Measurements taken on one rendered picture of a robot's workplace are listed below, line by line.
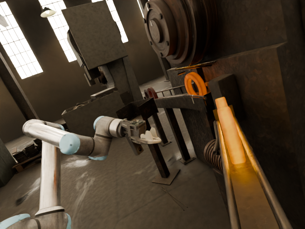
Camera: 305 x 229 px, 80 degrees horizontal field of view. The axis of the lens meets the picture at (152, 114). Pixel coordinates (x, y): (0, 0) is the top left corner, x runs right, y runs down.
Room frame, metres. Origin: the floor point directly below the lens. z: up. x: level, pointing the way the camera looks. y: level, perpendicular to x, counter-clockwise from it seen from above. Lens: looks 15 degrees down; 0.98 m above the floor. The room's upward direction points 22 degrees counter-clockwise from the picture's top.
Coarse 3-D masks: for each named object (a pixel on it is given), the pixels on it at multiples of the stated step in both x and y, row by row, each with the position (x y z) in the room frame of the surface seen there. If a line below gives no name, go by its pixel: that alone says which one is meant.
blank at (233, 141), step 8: (224, 112) 0.43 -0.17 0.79; (224, 120) 0.41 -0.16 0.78; (232, 120) 0.40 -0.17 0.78; (224, 128) 0.40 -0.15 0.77; (232, 128) 0.39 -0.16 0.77; (224, 136) 0.39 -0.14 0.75; (232, 136) 0.38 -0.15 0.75; (232, 144) 0.38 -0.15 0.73; (240, 144) 0.37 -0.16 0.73; (232, 152) 0.38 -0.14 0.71; (240, 152) 0.37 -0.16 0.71; (232, 160) 0.39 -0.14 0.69; (240, 160) 0.38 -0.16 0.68
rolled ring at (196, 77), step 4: (192, 72) 1.04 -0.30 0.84; (188, 76) 1.05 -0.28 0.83; (192, 76) 1.01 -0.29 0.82; (196, 76) 0.99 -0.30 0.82; (200, 76) 0.99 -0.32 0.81; (184, 80) 1.12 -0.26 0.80; (188, 80) 1.09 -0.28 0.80; (196, 80) 0.98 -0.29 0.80; (200, 80) 0.98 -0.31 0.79; (188, 84) 1.11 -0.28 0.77; (196, 84) 1.00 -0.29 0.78; (200, 84) 0.97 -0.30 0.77; (204, 84) 0.97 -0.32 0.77; (188, 88) 1.11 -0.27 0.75; (192, 88) 1.11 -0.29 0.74; (200, 88) 0.97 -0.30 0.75; (204, 88) 0.97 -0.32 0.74; (188, 92) 1.12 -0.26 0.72; (192, 92) 1.10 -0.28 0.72; (200, 92) 0.98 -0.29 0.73; (204, 92) 0.97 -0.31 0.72
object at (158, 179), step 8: (128, 104) 1.60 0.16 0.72; (136, 104) 1.59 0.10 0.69; (144, 104) 1.36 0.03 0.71; (152, 104) 1.43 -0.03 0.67; (120, 112) 1.51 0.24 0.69; (128, 112) 1.57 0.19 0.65; (136, 112) 1.61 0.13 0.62; (144, 112) 1.33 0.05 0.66; (152, 112) 1.40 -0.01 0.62; (128, 120) 1.54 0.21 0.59; (152, 144) 1.41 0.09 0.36; (152, 152) 1.43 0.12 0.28; (160, 152) 1.44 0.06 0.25; (160, 160) 1.42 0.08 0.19; (160, 168) 1.43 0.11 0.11; (160, 176) 1.47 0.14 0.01; (168, 176) 1.42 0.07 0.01; (168, 184) 1.32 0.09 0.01
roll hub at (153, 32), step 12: (156, 0) 0.95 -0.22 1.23; (144, 12) 1.08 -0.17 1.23; (156, 12) 0.97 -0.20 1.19; (168, 12) 0.90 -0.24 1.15; (144, 24) 1.14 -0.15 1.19; (156, 24) 0.97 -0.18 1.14; (168, 24) 0.89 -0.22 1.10; (156, 36) 1.02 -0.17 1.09; (168, 36) 0.91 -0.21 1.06; (156, 48) 1.10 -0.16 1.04; (168, 48) 0.95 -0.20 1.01
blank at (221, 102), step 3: (216, 99) 0.60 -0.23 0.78; (219, 99) 0.59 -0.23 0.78; (222, 99) 0.58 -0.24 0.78; (225, 99) 0.57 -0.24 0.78; (216, 102) 0.57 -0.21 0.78; (219, 102) 0.57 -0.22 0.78; (222, 102) 0.56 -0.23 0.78; (225, 102) 0.55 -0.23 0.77; (216, 105) 0.56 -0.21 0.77; (219, 105) 0.56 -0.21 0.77; (222, 105) 0.55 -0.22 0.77; (225, 105) 0.54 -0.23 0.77; (219, 108) 0.55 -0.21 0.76
